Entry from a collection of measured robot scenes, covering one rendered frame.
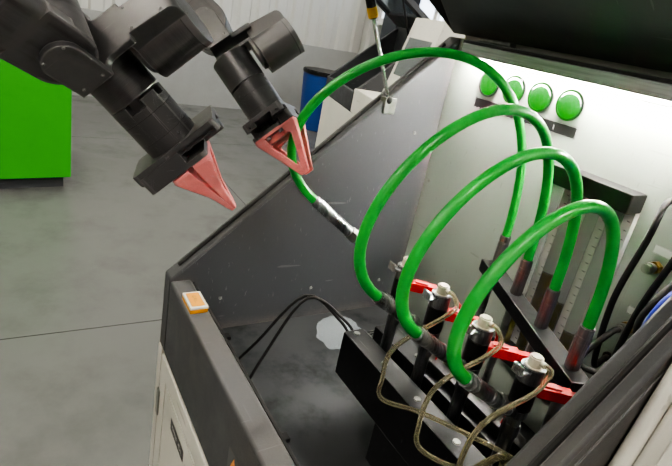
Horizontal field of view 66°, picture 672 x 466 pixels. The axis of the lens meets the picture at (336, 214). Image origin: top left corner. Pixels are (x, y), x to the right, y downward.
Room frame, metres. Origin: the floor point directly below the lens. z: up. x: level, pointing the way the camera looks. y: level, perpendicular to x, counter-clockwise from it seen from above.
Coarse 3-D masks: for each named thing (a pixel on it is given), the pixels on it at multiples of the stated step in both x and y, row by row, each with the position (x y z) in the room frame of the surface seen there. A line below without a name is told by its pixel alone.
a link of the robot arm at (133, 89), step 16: (112, 64) 0.48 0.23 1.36; (128, 64) 0.49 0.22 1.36; (144, 64) 0.50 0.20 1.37; (112, 80) 0.48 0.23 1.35; (128, 80) 0.49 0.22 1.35; (144, 80) 0.50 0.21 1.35; (96, 96) 0.49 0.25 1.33; (112, 96) 0.48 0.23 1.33; (128, 96) 0.49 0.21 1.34; (112, 112) 0.49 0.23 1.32
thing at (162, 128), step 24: (144, 96) 0.49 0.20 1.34; (168, 96) 0.52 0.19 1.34; (120, 120) 0.49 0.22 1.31; (144, 120) 0.49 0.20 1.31; (168, 120) 0.50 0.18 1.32; (192, 120) 0.55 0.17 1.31; (216, 120) 0.52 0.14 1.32; (144, 144) 0.50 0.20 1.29; (168, 144) 0.50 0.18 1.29; (192, 144) 0.51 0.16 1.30; (144, 168) 0.49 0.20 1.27
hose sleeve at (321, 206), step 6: (318, 198) 0.75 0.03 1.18; (312, 204) 0.75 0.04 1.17; (318, 204) 0.75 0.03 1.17; (324, 204) 0.75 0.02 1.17; (318, 210) 0.75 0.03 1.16; (324, 210) 0.75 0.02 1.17; (330, 210) 0.75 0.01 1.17; (324, 216) 0.75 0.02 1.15; (330, 216) 0.75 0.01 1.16; (336, 216) 0.75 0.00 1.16; (336, 222) 0.75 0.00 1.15; (342, 222) 0.76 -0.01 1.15; (342, 228) 0.76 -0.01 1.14; (348, 228) 0.76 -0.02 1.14; (348, 234) 0.76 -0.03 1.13
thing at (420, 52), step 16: (416, 48) 0.77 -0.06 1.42; (432, 48) 0.77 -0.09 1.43; (448, 48) 0.78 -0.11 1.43; (368, 64) 0.75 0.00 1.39; (384, 64) 0.76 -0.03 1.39; (480, 64) 0.79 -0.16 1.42; (336, 80) 0.75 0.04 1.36; (496, 80) 0.80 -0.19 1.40; (320, 96) 0.74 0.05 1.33; (512, 96) 0.80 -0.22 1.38; (304, 112) 0.74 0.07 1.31; (288, 144) 0.74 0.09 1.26; (304, 192) 0.74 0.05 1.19; (512, 208) 0.81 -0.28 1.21; (512, 224) 0.81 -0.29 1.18
